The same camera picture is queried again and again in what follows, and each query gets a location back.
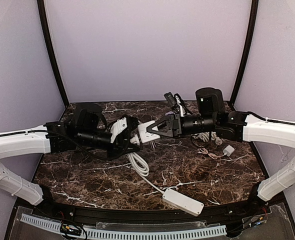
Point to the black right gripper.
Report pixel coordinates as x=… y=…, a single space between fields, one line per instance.
x=176 y=125

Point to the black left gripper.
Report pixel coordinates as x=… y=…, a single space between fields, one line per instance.
x=122 y=140

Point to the white cube socket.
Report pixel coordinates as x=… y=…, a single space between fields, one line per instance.
x=145 y=137

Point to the white plug with cable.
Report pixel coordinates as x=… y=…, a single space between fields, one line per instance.
x=139 y=164

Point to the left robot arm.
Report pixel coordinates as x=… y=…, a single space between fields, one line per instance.
x=105 y=144

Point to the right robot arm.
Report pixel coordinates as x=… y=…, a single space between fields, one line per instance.
x=240 y=127

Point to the small white charger adapter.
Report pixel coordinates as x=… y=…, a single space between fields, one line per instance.
x=228 y=150

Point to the white power strip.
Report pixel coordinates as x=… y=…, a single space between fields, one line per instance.
x=183 y=202

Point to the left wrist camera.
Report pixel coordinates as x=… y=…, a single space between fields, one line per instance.
x=88 y=117

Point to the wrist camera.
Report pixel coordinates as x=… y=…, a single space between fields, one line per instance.
x=209 y=101
x=88 y=117

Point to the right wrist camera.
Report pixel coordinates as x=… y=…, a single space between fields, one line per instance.
x=209 y=101

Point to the black front table rail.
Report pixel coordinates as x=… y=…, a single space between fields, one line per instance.
x=225 y=213

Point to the white slotted cable duct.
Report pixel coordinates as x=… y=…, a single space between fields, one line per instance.
x=115 y=231

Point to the left black frame post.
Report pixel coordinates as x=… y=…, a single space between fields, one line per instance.
x=41 y=5

